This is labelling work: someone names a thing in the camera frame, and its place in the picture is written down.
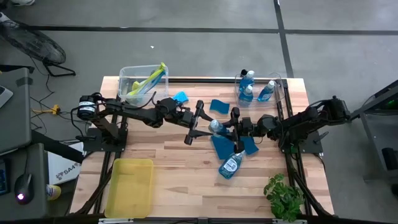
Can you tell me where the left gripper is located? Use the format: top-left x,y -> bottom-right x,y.
183,100 -> 216,146

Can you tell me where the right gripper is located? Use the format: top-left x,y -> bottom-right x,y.
221,106 -> 245,154

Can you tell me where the blue dish brush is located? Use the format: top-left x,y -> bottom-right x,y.
135,73 -> 164,97
136,77 -> 159,100

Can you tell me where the light blue sponge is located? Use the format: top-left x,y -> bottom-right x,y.
172,90 -> 190,104

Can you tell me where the low clear plastic tray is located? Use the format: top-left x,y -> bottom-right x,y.
234,73 -> 286,109

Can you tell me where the green potted plant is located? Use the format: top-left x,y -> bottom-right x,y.
263,173 -> 305,222

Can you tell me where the tall clear plastic bin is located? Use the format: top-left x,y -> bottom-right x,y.
118,64 -> 170,106

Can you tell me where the yellow plastic tray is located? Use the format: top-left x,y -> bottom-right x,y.
104,157 -> 155,219

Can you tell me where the grey metal cart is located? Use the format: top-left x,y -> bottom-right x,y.
343,79 -> 398,181

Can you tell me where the white cardboard box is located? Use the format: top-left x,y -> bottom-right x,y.
46,139 -> 85,186

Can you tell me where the yellow power plug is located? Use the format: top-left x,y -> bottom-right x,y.
32,105 -> 61,116

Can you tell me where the grey desk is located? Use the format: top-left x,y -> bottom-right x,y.
0,67 -> 49,220

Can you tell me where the black floor fan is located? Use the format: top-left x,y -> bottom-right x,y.
0,12 -> 77,78

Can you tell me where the black computer mouse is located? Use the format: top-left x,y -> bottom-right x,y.
14,173 -> 35,205

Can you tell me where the grey laptop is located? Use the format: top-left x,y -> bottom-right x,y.
0,85 -> 14,110

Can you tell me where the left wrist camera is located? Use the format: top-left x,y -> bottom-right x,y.
180,109 -> 196,128

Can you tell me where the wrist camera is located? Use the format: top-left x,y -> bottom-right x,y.
180,109 -> 196,128
241,116 -> 259,138

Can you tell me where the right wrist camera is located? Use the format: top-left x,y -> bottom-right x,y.
241,116 -> 259,138

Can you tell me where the black aluminium table frame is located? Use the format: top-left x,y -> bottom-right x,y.
74,76 -> 333,224

